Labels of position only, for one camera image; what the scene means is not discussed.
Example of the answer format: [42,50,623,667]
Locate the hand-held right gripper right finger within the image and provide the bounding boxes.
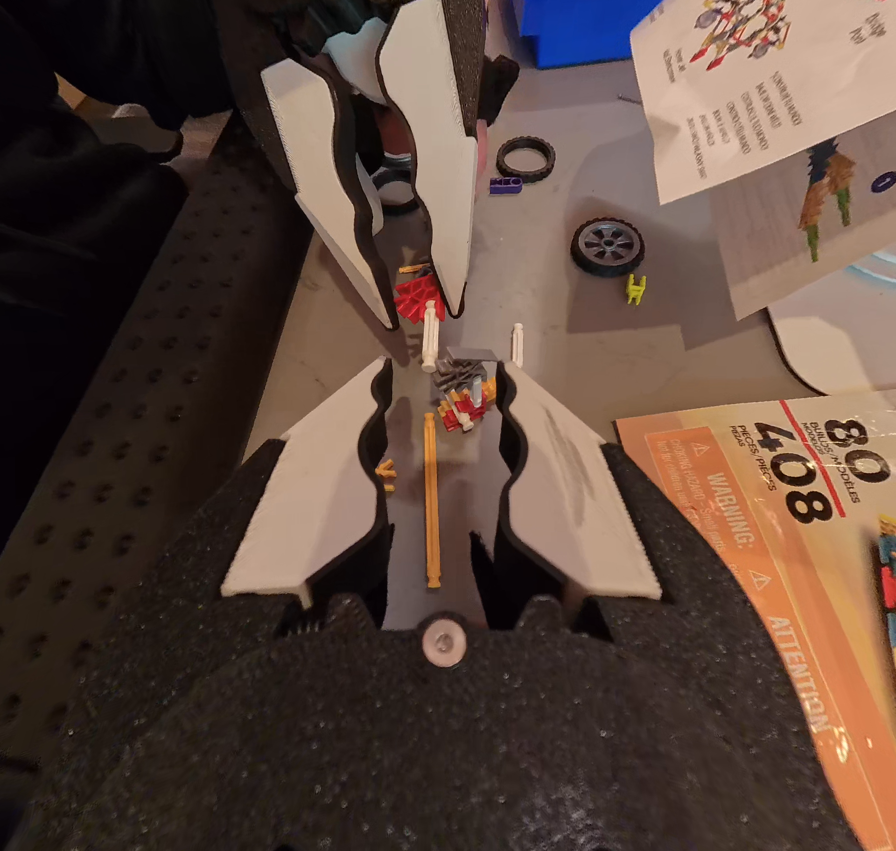
[493,361,663,629]

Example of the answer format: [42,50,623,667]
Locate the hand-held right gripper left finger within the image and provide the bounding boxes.
[220,356,394,610]

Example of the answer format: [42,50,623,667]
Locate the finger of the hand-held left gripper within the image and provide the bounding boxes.
[259,58,402,331]
[377,0,481,320]

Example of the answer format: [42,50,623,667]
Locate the red connector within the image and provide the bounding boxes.
[393,266,449,324]

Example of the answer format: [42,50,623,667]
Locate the connector assembly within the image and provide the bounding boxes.
[432,347,500,434]

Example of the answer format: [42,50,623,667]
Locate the blue plastic bin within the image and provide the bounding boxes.
[500,0,709,70]

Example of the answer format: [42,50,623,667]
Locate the white rod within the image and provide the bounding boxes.
[420,301,442,374]

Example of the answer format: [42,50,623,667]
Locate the building instruction sheet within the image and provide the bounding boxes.
[629,0,896,321]

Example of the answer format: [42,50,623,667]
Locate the person's left hand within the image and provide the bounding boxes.
[378,104,415,160]

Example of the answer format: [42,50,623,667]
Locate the small black tyre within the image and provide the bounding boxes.
[495,137,557,184]

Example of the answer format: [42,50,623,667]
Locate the black perforated board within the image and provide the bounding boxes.
[0,116,316,761]

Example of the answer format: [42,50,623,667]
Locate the colourful toy packaging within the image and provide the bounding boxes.
[613,389,896,851]

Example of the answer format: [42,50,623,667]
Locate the small black wheel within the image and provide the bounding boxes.
[570,217,645,278]

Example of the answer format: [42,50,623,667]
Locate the white book stand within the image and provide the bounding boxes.
[766,249,896,397]

